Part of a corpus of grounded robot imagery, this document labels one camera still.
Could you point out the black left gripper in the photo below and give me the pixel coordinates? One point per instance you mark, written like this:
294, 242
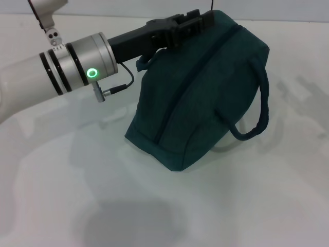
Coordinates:
138, 41

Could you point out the dark blue insulated lunch bag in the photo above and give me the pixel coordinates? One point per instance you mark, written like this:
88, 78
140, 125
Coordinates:
205, 103

